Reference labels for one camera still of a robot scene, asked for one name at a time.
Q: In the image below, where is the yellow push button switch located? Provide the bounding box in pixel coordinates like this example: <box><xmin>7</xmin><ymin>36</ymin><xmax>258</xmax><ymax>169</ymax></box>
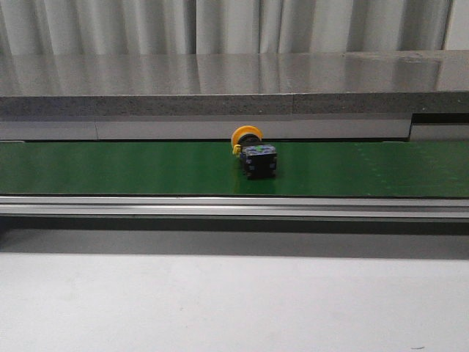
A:
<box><xmin>231</xmin><ymin>125</ymin><xmax>278</xmax><ymax>180</ymax></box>

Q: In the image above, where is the grey rear conveyor rail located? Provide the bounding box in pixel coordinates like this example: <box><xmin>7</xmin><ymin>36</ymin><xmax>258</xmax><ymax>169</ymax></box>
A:
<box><xmin>1</xmin><ymin>113</ymin><xmax>468</xmax><ymax>141</ymax></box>

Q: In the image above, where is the green conveyor belt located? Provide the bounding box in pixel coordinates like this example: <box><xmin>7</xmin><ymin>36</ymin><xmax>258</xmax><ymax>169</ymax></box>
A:
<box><xmin>1</xmin><ymin>141</ymin><xmax>468</xmax><ymax>198</ymax></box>

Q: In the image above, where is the aluminium front conveyor rail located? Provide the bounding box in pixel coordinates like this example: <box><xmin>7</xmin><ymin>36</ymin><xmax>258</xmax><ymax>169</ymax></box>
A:
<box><xmin>1</xmin><ymin>196</ymin><xmax>468</xmax><ymax>220</ymax></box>

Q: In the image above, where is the white pleated curtain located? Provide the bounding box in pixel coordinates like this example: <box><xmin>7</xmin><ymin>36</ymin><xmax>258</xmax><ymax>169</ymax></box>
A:
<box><xmin>1</xmin><ymin>1</ymin><xmax>468</xmax><ymax>55</ymax></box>

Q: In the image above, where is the grey granite slab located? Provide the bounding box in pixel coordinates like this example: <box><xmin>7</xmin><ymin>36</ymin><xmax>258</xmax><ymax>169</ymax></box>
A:
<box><xmin>1</xmin><ymin>51</ymin><xmax>468</xmax><ymax>117</ymax></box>

